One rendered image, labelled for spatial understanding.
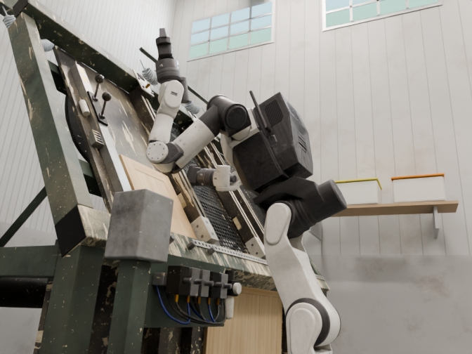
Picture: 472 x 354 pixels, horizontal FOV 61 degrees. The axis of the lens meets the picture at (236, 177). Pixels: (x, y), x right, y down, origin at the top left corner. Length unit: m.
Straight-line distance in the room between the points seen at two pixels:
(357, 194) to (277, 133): 2.97
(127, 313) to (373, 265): 3.99
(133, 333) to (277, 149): 0.76
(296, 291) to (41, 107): 1.09
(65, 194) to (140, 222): 0.33
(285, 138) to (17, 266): 0.96
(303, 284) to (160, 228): 0.50
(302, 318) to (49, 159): 0.95
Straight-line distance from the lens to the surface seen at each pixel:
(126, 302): 1.08
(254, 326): 2.53
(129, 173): 1.67
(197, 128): 1.39
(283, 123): 1.45
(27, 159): 4.68
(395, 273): 4.81
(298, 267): 1.34
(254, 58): 6.34
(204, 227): 1.77
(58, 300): 1.23
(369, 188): 4.36
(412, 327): 4.79
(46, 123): 1.53
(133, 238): 1.05
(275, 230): 1.35
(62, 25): 2.16
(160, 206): 1.10
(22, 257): 1.40
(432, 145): 5.17
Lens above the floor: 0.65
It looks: 18 degrees up
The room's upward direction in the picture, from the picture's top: 3 degrees clockwise
